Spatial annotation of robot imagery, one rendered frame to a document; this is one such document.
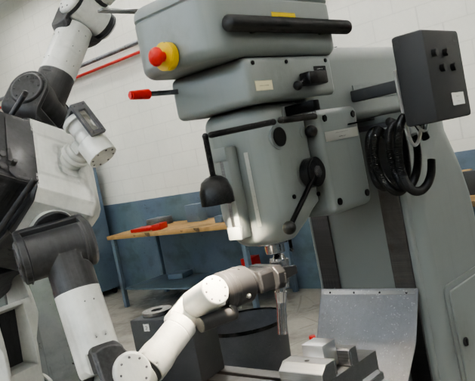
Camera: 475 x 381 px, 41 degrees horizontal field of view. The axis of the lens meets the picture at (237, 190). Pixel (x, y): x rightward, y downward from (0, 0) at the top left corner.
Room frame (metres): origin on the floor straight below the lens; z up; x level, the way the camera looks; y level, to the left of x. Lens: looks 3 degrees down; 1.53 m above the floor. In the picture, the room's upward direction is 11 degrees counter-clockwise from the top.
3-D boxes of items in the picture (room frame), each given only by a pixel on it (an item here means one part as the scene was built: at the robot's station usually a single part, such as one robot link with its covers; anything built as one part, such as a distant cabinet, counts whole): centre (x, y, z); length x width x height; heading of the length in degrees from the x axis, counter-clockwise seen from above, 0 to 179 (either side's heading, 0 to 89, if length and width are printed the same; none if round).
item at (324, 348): (1.49, -0.12, 1.03); 0.06 x 0.05 x 0.06; 47
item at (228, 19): (1.47, -0.19, 1.79); 0.45 x 0.04 x 0.04; 138
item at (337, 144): (1.68, -0.20, 1.47); 0.24 x 0.19 x 0.26; 48
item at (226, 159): (1.46, 0.01, 1.45); 0.04 x 0.04 x 0.21; 48
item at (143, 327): (1.86, 0.26, 1.03); 0.22 x 0.12 x 0.20; 58
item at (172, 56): (1.37, 0.09, 1.76); 0.06 x 0.02 x 0.06; 48
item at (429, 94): (1.54, -0.51, 1.62); 0.20 x 0.09 x 0.21; 138
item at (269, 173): (1.54, -0.07, 1.47); 0.21 x 0.19 x 0.32; 48
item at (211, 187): (1.37, 0.04, 1.46); 0.07 x 0.07 x 0.06
